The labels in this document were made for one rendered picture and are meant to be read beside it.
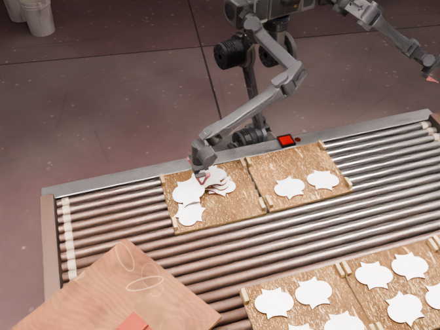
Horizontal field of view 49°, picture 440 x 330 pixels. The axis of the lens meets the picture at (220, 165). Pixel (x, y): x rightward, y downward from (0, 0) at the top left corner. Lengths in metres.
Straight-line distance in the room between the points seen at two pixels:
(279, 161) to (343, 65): 2.62
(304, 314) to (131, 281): 0.64
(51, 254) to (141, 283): 0.45
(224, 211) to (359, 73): 2.94
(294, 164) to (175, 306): 0.96
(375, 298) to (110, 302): 0.98
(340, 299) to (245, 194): 0.63
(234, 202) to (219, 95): 2.26
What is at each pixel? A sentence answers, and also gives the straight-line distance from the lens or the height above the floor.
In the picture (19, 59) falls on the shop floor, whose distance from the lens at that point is 5.17.
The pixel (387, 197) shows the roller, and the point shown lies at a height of 0.92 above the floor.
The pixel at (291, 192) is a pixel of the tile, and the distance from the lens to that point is 2.20.
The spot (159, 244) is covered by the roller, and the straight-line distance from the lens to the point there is 2.05.
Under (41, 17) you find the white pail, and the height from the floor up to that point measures 0.21.
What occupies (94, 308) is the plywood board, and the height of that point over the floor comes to 1.04.
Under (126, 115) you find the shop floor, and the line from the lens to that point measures 4.16.
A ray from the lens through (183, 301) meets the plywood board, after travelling 1.75.
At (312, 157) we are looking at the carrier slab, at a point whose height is 0.94.
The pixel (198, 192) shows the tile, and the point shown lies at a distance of 2.12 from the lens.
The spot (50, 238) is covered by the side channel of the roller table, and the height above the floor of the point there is 0.95.
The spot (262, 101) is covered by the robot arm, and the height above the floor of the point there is 1.36.
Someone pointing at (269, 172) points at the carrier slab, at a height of 0.94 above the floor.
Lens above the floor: 2.56
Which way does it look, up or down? 45 degrees down
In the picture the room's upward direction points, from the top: straight up
